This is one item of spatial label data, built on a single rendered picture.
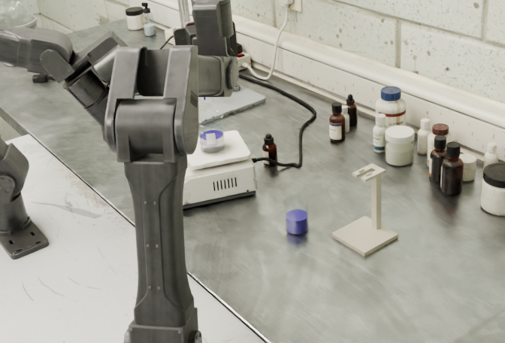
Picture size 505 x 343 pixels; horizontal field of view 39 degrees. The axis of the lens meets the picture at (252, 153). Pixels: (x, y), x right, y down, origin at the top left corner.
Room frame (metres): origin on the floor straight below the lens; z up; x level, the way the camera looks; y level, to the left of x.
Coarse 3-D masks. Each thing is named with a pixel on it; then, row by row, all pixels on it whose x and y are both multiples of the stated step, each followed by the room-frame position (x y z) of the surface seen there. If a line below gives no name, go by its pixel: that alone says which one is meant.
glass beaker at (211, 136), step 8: (200, 112) 1.24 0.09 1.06; (208, 112) 1.25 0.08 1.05; (216, 112) 1.24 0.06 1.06; (200, 120) 1.20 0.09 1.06; (208, 120) 1.20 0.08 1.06; (216, 120) 1.20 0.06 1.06; (200, 128) 1.20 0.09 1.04; (208, 128) 1.20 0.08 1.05; (216, 128) 1.20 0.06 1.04; (200, 136) 1.21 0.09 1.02; (208, 136) 1.20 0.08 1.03; (216, 136) 1.20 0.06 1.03; (224, 136) 1.22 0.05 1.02; (200, 144) 1.21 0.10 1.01; (208, 144) 1.20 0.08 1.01; (216, 144) 1.20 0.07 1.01; (224, 144) 1.21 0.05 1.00; (208, 152) 1.20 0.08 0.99; (216, 152) 1.20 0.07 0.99
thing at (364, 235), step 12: (372, 168) 1.02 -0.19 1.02; (372, 180) 1.02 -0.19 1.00; (372, 192) 1.02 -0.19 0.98; (372, 204) 1.02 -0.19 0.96; (372, 216) 1.02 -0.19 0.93; (348, 228) 1.03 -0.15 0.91; (360, 228) 1.02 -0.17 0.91; (372, 228) 1.02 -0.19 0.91; (384, 228) 1.02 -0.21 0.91; (348, 240) 0.99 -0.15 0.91; (360, 240) 0.99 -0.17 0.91; (372, 240) 0.99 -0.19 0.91; (384, 240) 0.98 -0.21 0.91; (360, 252) 0.96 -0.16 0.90
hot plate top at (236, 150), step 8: (232, 136) 1.27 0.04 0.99; (240, 136) 1.27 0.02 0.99; (232, 144) 1.23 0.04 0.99; (240, 144) 1.23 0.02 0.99; (200, 152) 1.21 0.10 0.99; (224, 152) 1.20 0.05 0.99; (232, 152) 1.20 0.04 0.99; (240, 152) 1.20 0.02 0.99; (248, 152) 1.19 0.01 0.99; (192, 160) 1.18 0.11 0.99; (200, 160) 1.18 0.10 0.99; (208, 160) 1.18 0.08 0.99; (216, 160) 1.17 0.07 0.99; (224, 160) 1.17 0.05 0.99; (232, 160) 1.18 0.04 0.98; (240, 160) 1.18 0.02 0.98; (192, 168) 1.16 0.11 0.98
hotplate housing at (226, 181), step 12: (204, 168) 1.18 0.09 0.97; (216, 168) 1.17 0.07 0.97; (228, 168) 1.17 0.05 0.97; (240, 168) 1.17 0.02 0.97; (252, 168) 1.18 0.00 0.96; (192, 180) 1.15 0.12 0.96; (204, 180) 1.16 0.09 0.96; (216, 180) 1.16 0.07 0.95; (228, 180) 1.17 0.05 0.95; (240, 180) 1.17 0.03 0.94; (252, 180) 1.18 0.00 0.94; (192, 192) 1.15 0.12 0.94; (204, 192) 1.16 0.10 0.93; (216, 192) 1.16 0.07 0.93; (228, 192) 1.17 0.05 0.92; (240, 192) 1.17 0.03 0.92; (252, 192) 1.18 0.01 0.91; (192, 204) 1.16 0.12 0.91; (204, 204) 1.16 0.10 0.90
